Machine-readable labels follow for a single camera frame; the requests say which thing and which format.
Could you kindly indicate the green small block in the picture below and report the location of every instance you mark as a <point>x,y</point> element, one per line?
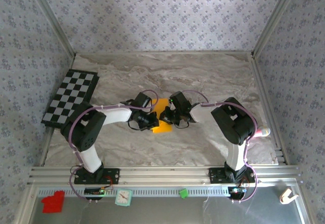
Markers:
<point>183,193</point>

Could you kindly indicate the orange cloth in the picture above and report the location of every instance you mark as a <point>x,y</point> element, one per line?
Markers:
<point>160,107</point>

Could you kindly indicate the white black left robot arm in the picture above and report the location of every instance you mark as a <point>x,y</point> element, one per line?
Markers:
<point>116,114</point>

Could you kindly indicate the aluminium back rail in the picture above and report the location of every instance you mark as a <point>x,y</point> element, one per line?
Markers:
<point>165,52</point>

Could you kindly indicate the aluminium mounting rail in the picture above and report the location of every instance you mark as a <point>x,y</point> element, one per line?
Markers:
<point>165,175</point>

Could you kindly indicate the aluminium frame post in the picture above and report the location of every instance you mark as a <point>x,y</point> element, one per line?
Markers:
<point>53,18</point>
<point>274,18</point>

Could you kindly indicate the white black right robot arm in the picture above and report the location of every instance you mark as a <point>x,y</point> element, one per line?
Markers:
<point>233,122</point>

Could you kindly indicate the teal square clock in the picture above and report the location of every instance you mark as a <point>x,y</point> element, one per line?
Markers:
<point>123,197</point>

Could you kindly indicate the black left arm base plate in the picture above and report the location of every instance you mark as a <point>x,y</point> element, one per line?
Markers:
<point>111,177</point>

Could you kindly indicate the black grey chessboard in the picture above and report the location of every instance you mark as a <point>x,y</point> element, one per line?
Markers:
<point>71,92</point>

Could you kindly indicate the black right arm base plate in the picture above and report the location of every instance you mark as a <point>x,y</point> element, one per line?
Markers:
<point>215,175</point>

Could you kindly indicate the red toy block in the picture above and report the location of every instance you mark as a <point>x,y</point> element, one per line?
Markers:
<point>52,203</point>

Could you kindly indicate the white plastic clamp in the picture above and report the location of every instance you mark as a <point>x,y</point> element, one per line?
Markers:
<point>285,197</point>

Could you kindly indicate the pink marker pen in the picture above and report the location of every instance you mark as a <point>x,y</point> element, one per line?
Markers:
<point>264,132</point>

